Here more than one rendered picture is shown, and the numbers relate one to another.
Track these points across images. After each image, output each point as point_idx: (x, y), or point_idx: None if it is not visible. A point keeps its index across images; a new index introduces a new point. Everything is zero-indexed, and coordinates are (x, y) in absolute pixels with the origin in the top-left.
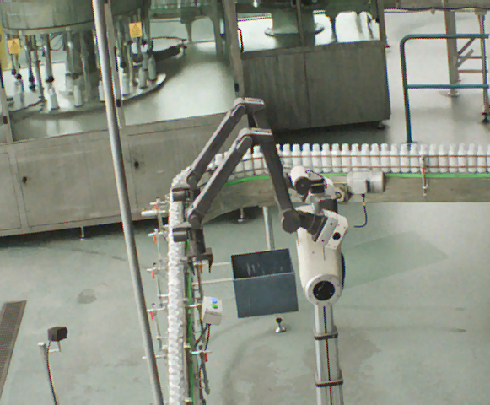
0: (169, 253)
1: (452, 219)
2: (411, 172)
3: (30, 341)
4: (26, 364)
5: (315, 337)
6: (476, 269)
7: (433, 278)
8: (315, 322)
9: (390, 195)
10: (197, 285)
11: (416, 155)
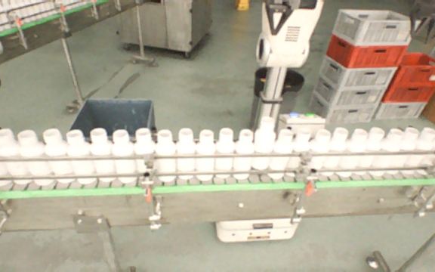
0: (124, 151)
1: None
2: (1, 31)
3: None
4: None
5: (282, 100)
6: (5, 114)
7: None
8: (279, 90)
9: None
10: None
11: None
